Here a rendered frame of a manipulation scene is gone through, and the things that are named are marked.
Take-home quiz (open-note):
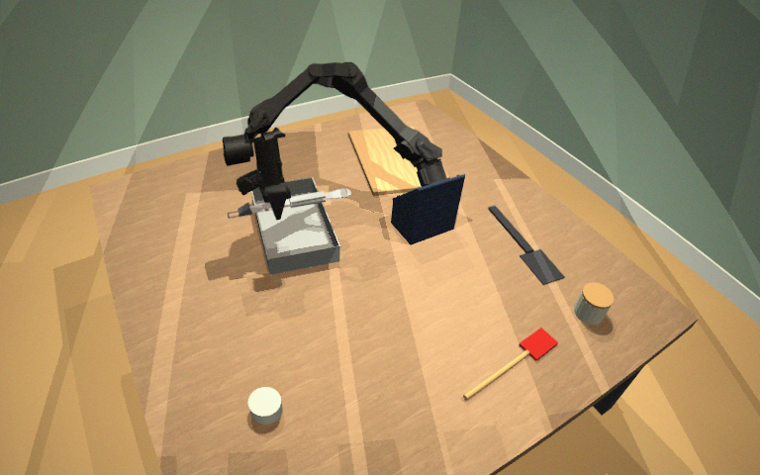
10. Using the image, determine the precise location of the white short cylinder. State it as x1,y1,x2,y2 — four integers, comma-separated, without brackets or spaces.
247,387,283,425

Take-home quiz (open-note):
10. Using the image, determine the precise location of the dark grey spatula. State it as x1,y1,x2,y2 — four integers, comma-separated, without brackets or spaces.
488,205,565,285

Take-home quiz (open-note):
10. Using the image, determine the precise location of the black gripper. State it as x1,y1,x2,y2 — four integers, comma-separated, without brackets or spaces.
256,156,291,220

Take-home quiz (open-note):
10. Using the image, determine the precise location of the grey canister with tan lid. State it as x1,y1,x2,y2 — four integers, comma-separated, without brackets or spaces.
574,283,614,325

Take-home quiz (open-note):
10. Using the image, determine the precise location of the light wooden board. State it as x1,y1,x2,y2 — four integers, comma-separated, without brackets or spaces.
348,129,423,196

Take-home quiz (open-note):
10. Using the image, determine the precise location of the red spatula with wooden handle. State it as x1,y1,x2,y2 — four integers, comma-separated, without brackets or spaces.
463,329,558,400

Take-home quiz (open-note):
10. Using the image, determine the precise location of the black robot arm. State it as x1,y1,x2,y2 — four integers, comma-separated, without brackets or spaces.
223,62,450,195

